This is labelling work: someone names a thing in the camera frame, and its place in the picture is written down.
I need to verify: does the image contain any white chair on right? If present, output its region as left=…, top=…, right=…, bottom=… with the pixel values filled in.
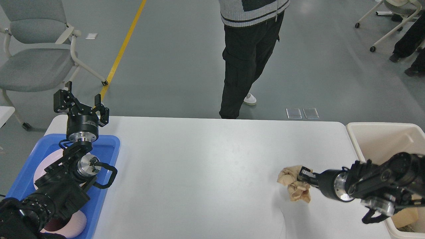
left=355, top=0, right=425, bottom=54

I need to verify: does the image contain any clear floor plate left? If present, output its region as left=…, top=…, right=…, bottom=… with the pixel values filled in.
left=286, top=108, right=303, bottom=120

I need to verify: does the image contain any person in black trousers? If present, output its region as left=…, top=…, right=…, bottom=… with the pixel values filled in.
left=219, top=0, right=290, bottom=119

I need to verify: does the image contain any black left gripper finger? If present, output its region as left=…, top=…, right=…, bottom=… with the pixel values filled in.
left=92, top=94, right=110, bottom=127
left=53, top=81, right=93, bottom=115

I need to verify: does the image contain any brown paper bag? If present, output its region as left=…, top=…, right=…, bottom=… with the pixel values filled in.
left=391, top=207, right=424, bottom=232

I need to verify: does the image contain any clear floor plate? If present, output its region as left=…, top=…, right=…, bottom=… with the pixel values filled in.
left=302, top=108, right=320, bottom=120
left=286, top=108, right=303, bottom=120

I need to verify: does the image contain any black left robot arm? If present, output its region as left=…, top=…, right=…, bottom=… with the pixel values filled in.
left=0, top=81, right=118, bottom=239

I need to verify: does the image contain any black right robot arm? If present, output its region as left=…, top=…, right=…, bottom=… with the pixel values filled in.
left=297, top=152, right=425, bottom=224

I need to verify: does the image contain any brown paper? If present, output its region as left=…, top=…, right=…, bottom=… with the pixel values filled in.
left=277, top=165, right=311, bottom=203

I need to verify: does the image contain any grey office chair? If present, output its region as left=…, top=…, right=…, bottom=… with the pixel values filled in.
left=0, top=0, right=109, bottom=130

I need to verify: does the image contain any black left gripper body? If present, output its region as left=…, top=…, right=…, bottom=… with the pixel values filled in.
left=66, top=113, right=99, bottom=142

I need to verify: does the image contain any beige plastic bin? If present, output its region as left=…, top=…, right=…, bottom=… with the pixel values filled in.
left=346, top=122, right=425, bottom=239

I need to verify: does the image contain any clear floor plate right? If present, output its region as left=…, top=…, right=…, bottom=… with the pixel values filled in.
left=302, top=108, right=320, bottom=120

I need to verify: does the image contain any white side table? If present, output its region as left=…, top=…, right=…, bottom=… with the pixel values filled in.
left=0, top=106, right=15, bottom=128

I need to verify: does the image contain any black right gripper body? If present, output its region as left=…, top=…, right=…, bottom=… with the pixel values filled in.
left=316, top=170, right=354, bottom=202

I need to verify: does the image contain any pink mug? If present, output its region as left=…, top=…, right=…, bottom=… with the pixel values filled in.
left=41, top=210, right=87, bottom=239

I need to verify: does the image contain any pink plate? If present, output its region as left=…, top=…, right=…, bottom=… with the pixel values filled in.
left=33, top=148, right=63, bottom=189

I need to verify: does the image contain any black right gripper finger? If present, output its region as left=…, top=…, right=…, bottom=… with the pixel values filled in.
left=297, top=178, right=319, bottom=189
left=299, top=167, right=320, bottom=180

